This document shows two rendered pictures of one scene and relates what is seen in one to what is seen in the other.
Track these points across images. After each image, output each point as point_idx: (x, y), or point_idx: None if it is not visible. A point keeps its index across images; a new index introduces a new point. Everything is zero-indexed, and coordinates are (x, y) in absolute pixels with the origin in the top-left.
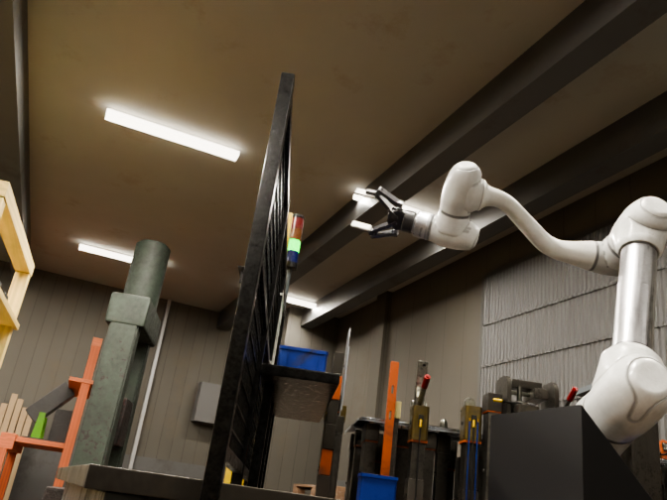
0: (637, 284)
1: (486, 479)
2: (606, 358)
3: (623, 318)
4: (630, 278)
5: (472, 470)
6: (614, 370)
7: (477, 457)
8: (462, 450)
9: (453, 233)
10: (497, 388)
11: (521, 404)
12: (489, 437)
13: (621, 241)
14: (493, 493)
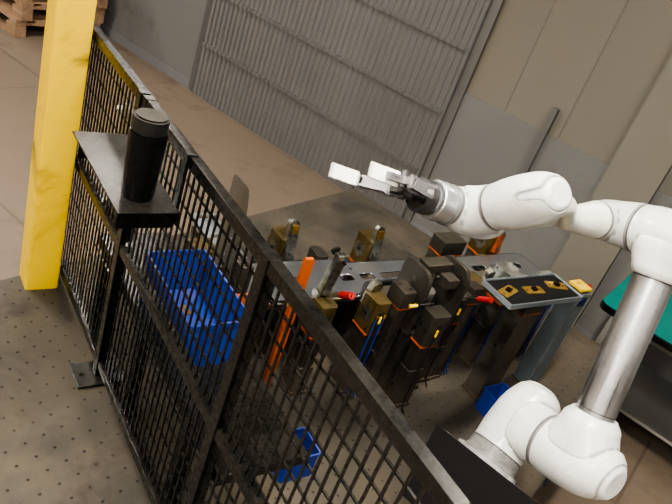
0: (640, 345)
1: (374, 363)
2: (581, 439)
3: (610, 386)
4: (637, 334)
5: (363, 354)
6: (588, 473)
7: (371, 343)
8: (355, 332)
9: (479, 236)
10: (408, 266)
11: (433, 304)
12: (390, 330)
13: (650, 273)
14: (415, 481)
